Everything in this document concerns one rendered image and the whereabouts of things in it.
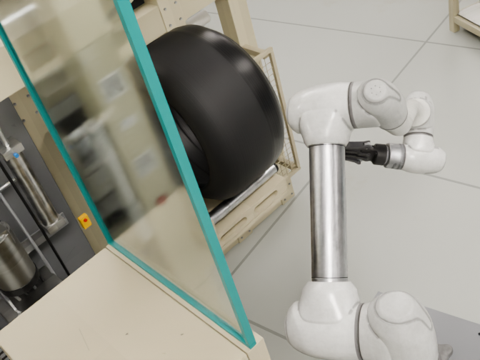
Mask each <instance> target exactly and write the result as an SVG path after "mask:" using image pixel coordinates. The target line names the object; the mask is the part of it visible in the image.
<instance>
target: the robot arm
mask: <svg viewBox="0 0 480 360"><path fill-rule="evenodd" d="M286 120H287V122H288V124H289V126H290V128H291V129H292V130H293V131H295V132H296V133H298V134H301V136H302V138H303V141H304V143H305V145H306V147H307V148H309V200H310V217H311V281H308V282H307V283H306V285H305V286H304V287H303V289H302V293H301V298H300V300H299V301H295V302H294V303H293V304H292V305H291V306H290V307H289V310H288V311H287V314H286V316H285V319H284V332H285V336H286V340H287V341H288V343H289V344H290V345H292V347H293V348H294V349H296V350H297V351H299V352H301V353H303V354H306V355H307V356H311V357H314V358H317V359H324V360H449V358H450V357H451V355H452V354H453V348H452V346H451V345H449V344H438V343H437V338H436V332H435V329H434V325H433V322H432V320H431V317H430V316H429V313H428V311H427V310H426V308H425V307H424V305H423V304H422V303H421V302H420V301H419V300H418V299H417V298H416V297H415V296H413V295H411V294H410V293H408V292H405V291H399V290H393V291H387V292H384V293H382V294H380V295H378V296H377V297H375V298H374V299H373V300H372V301H369V302H366V303H361V302H360V299H359V295H358V291H357V288H356V287H355V286H354V285H353V284H352V282H351V281H348V256H347V227H346V169H345V161H350V162H354V163H356V164H361V162H362V161H371V162H372V164H373V165H379V166H384V168H387V169H397V170H403V171H406V172H409V173H413V174H435V173H437V172H439V171H441V170H442V169H443V168H444V166H445V163H446V152H445V151H444V150H443V149H441V148H440V147H438V146H435V145H434V138H433V136H434V122H435V113H434V103H433V100H432V98H431V96H430V95H429V94H428V93H426V92H425V91H418V90H417V91H413V92H411V93H410V94H409V95H408V96H407V97H406V99H405V98H404V96H403V95H402V93H401V92H400V91H399V89H398V88H397V87H396V86H395V85H394V84H392V83H391V82H390V81H387V80H386V79H381V78H372V79H368V80H366V81H352V82H341V81H340V82H333V83H327V84H319V85H315V86H310V87H308V88H305V89H302V90H301V91H298V92H296V93H295V94H294V95H293V96H292V97H291V98H290V99H289V100H288V102H287V105H286ZM371 127H379V128H381V129H383V130H385V131H387V132H389V133H390V134H392V135H394V136H403V135H404V139H403V143H402V144H395V143H387V144H374V145H371V141H369V140H368V141H349V139H350V136H351V132H352V129H362V128H371Z"/></svg>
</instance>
